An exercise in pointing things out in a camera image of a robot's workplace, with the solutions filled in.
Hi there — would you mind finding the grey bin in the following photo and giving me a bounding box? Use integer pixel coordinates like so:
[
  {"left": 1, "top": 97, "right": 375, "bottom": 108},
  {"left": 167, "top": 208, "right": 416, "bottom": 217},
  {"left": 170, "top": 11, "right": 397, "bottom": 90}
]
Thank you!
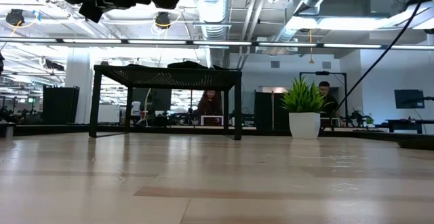
[{"left": 0, "top": 122, "right": 16, "bottom": 138}]

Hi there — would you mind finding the long black hanging cable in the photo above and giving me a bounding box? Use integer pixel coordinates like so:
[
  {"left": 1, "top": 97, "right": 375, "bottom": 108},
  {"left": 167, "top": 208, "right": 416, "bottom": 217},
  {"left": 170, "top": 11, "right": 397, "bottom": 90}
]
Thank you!
[{"left": 334, "top": 0, "right": 434, "bottom": 113}]

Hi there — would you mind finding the black square wavy mini plate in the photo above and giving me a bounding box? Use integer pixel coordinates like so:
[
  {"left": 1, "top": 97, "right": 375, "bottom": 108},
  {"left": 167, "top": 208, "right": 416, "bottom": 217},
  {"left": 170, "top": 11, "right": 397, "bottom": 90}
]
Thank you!
[{"left": 167, "top": 60, "right": 210, "bottom": 70}]

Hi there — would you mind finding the linear ceiling light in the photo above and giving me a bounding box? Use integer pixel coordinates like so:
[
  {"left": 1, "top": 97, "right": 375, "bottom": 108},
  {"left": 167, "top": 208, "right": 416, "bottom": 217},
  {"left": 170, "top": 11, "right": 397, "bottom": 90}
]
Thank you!
[
  {"left": 0, "top": 37, "right": 58, "bottom": 43},
  {"left": 258, "top": 41, "right": 318, "bottom": 48},
  {"left": 389, "top": 44, "right": 434, "bottom": 51},
  {"left": 323, "top": 43, "right": 383, "bottom": 49},
  {"left": 62, "top": 38, "right": 122, "bottom": 44},
  {"left": 193, "top": 40, "right": 253, "bottom": 46},
  {"left": 127, "top": 39, "right": 188, "bottom": 45}
]

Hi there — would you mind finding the person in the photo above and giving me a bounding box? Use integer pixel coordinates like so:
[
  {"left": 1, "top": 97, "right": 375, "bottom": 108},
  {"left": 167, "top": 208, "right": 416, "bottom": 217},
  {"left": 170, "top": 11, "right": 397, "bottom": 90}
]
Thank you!
[
  {"left": 195, "top": 88, "right": 224, "bottom": 126},
  {"left": 317, "top": 80, "right": 340, "bottom": 119}
]

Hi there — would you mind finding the black partition panel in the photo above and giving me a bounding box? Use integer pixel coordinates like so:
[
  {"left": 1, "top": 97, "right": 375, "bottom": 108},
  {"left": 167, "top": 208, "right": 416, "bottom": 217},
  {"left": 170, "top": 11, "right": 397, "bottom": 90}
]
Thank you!
[
  {"left": 254, "top": 90, "right": 291, "bottom": 132},
  {"left": 42, "top": 86, "right": 81, "bottom": 125}
]

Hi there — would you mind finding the green plant in white pot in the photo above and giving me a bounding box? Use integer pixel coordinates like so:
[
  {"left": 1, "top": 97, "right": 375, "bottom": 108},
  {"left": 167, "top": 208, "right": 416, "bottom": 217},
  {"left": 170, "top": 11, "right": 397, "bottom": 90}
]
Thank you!
[{"left": 279, "top": 77, "right": 328, "bottom": 140}]

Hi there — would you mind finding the black gantry frame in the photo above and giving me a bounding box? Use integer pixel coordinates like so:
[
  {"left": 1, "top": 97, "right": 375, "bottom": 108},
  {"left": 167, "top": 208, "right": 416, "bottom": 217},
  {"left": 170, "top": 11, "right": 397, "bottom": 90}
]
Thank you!
[{"left": 299, "top": 71, "right": 349, "bottom": 119}]

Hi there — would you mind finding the black ceiling camera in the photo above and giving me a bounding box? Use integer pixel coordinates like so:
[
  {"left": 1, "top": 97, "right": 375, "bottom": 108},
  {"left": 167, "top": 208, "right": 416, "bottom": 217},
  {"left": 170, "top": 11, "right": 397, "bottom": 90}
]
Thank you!
[
  {"left": 155, "top": 12, "right": 172, "bottom": 30},
  {"left": 5, "top": 9, "right": 25, "bottom": 26}
]

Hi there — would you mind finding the black standing desk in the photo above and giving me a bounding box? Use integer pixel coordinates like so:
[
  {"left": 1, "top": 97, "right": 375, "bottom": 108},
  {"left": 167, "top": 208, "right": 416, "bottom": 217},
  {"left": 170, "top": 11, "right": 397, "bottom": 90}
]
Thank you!
[{"left": 386, "top": 118, "right": 434, "bottom": 133}]

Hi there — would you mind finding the black perforated metal shelf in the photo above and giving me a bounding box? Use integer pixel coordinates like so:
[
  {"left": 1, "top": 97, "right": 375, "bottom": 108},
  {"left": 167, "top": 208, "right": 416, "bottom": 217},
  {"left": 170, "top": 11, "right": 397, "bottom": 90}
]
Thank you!
[{"left": 88, "top": 64, "right": 243, "bottom": 141}]

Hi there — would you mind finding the black wall monitor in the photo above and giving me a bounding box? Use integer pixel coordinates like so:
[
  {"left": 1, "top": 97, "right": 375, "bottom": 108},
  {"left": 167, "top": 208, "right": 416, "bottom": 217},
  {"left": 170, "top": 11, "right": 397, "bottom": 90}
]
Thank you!
[{"left": 394, "top": 89, "right": 425, "bottom": 109}]

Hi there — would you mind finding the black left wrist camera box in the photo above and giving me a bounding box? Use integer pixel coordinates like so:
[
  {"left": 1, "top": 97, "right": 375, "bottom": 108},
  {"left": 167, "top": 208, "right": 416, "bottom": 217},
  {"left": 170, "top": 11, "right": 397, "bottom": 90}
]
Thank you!
[{"left": 78, "top": 0, "right": 104, "bottom": 24}]

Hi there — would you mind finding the white framed laptop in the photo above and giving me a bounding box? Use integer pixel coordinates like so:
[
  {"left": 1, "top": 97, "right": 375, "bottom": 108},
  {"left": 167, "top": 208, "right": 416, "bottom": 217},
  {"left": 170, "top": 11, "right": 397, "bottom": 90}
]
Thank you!
[{"left": 200, "top": 115, "right": 224, "bottom": 127}]

